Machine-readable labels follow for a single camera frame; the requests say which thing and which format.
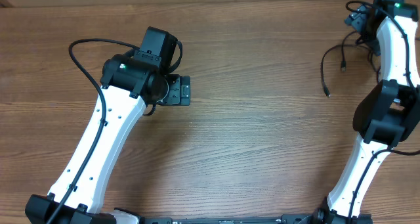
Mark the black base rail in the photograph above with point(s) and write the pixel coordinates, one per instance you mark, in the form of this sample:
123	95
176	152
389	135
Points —
259	220

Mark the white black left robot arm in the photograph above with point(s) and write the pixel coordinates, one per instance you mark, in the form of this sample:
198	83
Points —
131	86

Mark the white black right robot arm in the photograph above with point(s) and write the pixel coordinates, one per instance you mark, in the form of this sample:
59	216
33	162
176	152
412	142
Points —
388	114

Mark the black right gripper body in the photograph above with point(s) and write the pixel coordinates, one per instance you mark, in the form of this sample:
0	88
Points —
365	25

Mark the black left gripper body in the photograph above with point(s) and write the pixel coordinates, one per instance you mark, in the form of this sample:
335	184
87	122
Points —
176	94

